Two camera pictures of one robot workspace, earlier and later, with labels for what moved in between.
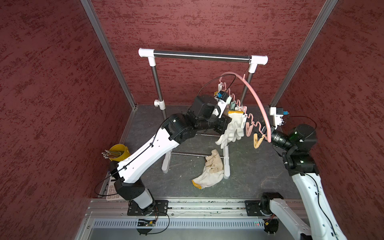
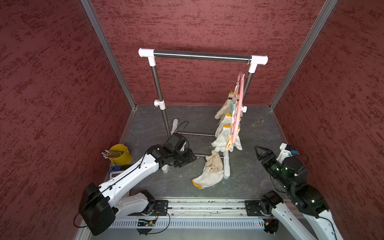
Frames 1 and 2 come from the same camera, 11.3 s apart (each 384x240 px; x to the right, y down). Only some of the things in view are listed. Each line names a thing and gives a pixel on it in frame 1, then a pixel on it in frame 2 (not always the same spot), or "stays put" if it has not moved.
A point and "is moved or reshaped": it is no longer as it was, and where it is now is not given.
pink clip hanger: (250, 122) -> (237, 103)
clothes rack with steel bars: (255, 60) stays put
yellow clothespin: (256, 142) -> (229, 142)
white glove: (234, 131) is moved or reshaped
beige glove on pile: (214, 162) stays put
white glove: (207, 178) stays put
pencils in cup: (109, 154) stays put
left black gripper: (222, 121) -> (189, 158)
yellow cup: (122, 149) stays put
